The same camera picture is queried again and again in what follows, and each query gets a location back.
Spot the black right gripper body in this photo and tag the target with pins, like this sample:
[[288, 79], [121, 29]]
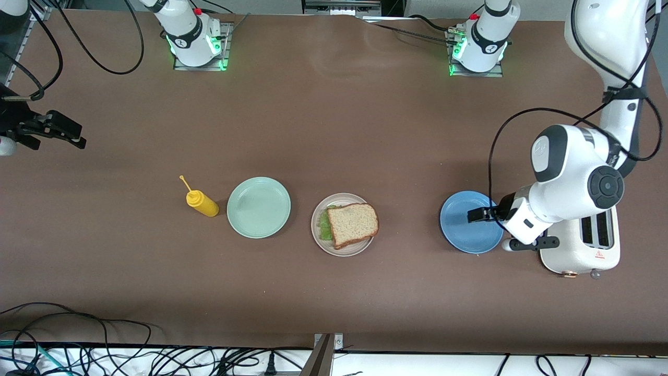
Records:
[[15, 119]]

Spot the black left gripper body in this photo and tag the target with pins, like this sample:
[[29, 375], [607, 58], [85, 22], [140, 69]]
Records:
[[504, 207]]

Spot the brown bread slice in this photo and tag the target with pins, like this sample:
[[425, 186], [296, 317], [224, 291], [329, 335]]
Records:
[[360, 243], [352, 223]]

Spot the green lettuce leaf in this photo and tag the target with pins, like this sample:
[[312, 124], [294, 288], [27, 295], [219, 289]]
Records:
[[326, 224]]

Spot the yellow squeeze bottle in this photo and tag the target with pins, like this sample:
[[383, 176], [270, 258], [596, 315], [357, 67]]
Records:
[[204, 203]]

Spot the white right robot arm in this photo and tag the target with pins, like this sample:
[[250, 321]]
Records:
[[188, 31]]

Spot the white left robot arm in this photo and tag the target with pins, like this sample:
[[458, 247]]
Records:
[[574, 172]]

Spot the blue plate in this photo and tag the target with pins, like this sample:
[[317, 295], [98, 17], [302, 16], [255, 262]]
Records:
[[464, 235]]

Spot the beige plate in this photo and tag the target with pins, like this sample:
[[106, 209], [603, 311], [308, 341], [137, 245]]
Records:
[[339, 251]]

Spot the mint green plate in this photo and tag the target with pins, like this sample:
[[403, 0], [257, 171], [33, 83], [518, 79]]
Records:
[[258, 208]]

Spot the aluminium profile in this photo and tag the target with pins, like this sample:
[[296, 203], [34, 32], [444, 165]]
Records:
[[23, 47]]

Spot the white toaster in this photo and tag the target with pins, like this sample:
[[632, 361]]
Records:
[[579, 258]]

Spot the black power plug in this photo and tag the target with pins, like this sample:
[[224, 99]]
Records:
[[270, 365]]

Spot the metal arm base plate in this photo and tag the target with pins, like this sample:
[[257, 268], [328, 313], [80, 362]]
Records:
[[475, 74], [225, 47]]

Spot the grey metal post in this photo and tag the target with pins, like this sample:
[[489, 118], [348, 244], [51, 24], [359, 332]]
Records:
[[321, 360]]

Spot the aluminium frame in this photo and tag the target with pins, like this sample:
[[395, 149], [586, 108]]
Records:
[[342, 8]]

